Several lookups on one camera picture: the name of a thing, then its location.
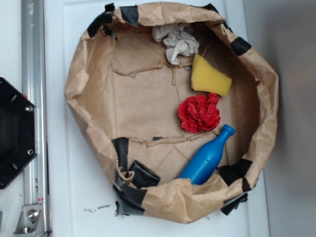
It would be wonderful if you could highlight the blue plastic bottle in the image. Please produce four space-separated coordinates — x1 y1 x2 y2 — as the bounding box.
178 124 236 185

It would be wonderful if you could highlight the metal corner bracket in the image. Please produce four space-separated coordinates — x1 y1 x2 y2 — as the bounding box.
13 204 45 237

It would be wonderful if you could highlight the aluminium profile rail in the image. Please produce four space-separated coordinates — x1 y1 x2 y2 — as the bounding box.
21 0 52 237

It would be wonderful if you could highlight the brown paper bag bin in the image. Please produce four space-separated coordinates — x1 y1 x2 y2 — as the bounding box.
65 2 278 224

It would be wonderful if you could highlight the small black box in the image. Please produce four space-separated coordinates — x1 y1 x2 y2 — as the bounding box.
126 160 160 189

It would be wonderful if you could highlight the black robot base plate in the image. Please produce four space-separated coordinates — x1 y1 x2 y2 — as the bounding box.
0 78 37 190

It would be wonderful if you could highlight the white crumpled paper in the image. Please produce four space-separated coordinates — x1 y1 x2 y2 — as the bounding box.
152 23 199 66

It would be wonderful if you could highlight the red crumpled paper ball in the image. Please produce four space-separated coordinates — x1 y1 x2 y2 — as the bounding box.
178 93 221 133

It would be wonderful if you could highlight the yellow sponge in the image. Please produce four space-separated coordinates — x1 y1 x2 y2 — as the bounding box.
190 54 232 96

